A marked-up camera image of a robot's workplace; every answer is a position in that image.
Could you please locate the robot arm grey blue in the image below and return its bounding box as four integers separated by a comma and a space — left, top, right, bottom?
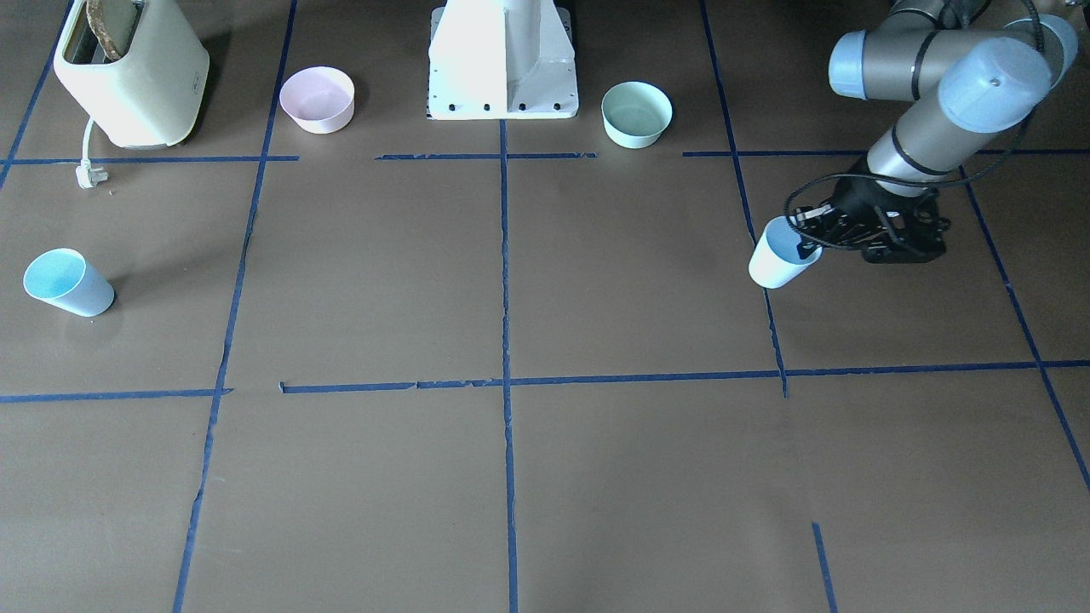
783, 1, 1079, 264

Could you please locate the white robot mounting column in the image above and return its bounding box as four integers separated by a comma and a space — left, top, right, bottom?
426, 1, 580, 121

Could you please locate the light blue plastic cup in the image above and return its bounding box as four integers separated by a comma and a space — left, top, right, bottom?
22, 248, 116, 318

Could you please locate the cream toaster with bread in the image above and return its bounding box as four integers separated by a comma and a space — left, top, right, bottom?
52, 1, 210, 151

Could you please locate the white toaster plug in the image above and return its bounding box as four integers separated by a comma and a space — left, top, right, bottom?
75, 117, 109, 189

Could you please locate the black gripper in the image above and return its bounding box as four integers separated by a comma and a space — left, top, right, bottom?
788, 177, 950, 264

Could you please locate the pink plastic bowl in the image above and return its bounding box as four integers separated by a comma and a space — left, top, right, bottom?
278, 67, 358, 135

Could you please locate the green plastic bowl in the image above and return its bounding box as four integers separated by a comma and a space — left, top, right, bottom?
600, 81, 674, 151

